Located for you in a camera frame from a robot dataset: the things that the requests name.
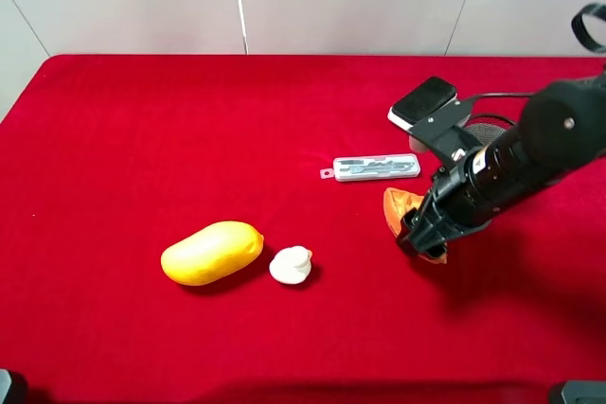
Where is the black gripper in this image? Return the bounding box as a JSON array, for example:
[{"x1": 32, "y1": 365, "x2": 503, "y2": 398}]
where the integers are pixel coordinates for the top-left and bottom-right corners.
[{"x1": 397, "y1": 165, "x2": 492, "y2": 257}]

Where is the orange waffle bread piece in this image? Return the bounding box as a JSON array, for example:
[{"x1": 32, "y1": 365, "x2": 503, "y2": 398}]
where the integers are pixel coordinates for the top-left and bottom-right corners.
[{"x1": 383, "y1": 187, "x2": 447, "y2": 264}]

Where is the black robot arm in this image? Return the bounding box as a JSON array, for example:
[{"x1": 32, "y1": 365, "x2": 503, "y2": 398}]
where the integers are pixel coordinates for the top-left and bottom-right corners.
[{"x1": 388, "y1": 74, "x2": 605, "y2": 262}]

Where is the black mesh pen holder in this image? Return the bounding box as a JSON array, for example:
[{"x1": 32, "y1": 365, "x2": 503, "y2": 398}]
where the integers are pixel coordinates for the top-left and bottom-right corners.
[{"x1": 464, "y1": 114, "x2": 516, "y2": 146}]

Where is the grey clear tool case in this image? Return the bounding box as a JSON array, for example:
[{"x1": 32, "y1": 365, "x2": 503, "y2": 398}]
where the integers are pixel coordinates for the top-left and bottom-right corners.
[{"x1": 320, "y1": 153, "x2": 421, "y2": 183}]

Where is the black white board eraser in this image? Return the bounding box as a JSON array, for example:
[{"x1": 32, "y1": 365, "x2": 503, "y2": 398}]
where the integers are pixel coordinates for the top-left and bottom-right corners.
[{"x1": 387, "y1": 77, "x2": 457, "y2": 132}]

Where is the white rubber duck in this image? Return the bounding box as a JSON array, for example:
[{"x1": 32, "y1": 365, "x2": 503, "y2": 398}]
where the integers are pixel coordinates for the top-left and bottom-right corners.
[{"x1": 269, "y1": 246, "x2": 312, "y2": 285}]

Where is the dark base part right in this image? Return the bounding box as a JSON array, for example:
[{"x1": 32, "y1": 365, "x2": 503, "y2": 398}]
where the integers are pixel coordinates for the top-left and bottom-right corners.
[{"x1": 548, "y1": 380, "x2": 606, "y2": 404}]

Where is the dark base part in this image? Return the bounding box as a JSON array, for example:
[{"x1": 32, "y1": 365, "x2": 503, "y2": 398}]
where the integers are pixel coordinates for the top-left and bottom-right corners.
[
  {"x1": 0, "y1": 369, "x2": 27, "y2": 404},
  {"x1": 548, "y1": 380, "x2": 606, "y2": 404}
]

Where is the yellow mango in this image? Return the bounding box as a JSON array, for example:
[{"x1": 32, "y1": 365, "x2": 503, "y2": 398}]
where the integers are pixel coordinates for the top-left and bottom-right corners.
[{"x1": 160, "y1": 220, "x2": 264, "y2": 287}]

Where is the red table cloth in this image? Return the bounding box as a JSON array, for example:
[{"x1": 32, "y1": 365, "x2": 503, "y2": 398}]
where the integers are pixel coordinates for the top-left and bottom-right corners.
[{"x1": 1, "y1": 55, "x2": 605, "y2": 403}]

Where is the dark base part left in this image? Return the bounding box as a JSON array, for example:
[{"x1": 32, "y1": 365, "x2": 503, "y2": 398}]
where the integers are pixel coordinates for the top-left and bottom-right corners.
[{"x1": 0, "y1": 369, "x2": 27, "y2": 404}]

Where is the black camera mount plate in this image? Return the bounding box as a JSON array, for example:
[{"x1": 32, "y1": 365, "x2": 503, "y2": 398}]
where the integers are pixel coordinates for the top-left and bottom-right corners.
[{"x1": 408, "y1": 100, "x2": 483, "y2": 168}]

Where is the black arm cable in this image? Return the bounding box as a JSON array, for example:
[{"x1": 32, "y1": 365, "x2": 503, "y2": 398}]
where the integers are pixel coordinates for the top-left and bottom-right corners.
[{"x1": 466, "y1": 2, "x2": 606, "y2": 107}]

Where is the white vertical wall pole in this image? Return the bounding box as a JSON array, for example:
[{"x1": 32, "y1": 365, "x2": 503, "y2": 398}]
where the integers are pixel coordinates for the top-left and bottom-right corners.
[{"x1": 237, "y1": 0, "x2": 249, "y2": 55}]

